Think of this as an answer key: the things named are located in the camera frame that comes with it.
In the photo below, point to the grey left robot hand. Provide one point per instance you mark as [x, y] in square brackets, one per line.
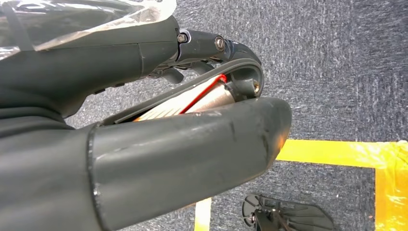
[159, 153]

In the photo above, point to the clear plastic film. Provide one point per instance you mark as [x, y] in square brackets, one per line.
[95, 19]

